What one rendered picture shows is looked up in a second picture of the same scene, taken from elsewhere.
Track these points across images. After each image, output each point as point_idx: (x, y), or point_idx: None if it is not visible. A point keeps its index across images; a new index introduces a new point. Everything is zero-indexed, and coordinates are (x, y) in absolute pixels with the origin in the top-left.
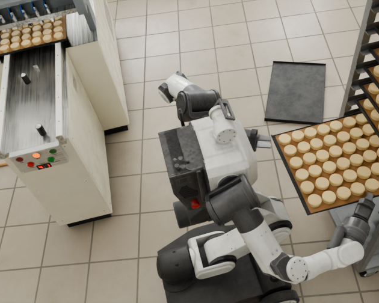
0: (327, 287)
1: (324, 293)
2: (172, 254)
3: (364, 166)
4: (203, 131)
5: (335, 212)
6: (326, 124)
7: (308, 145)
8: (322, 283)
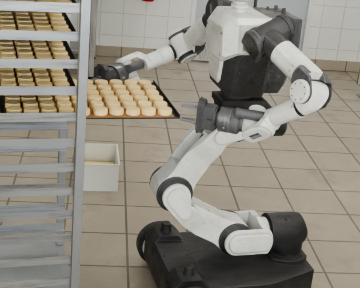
0: (95, 270)
1: (100, 267)
2: (287, 216)
3: (87, 87)
4: (259, 15)
5: (65, 286)
6: (109, 116)
7: (139, 102)
8: (100, 273)
